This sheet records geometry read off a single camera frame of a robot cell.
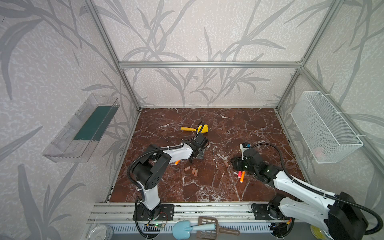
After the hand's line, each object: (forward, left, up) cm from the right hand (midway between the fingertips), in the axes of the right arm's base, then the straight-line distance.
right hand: (232, 155), depth 85 cm
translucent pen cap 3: (-7, +21, -8) cm, 24 cm away
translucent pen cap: (-4, +27, -8) cm, 28 cm away
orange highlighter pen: (-1, +33, -8) cm, 34 cm away
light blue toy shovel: (-34, +27, -6) cm, 44 cm away
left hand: (+9, +20, -7) cm, 23 cm away
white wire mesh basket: (-4, -35, +26) cm, 44 cm away
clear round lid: (-35, +62, -1) cm, 71 cm away
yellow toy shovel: (+24, +16, -8) cm, 30 cm away
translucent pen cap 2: (-6, +23, -7) cm, 25 cm away
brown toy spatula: (-36, +13, -8) cm, 39 cm away
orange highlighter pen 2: (-10, -5, -8) cm, 13 cm away
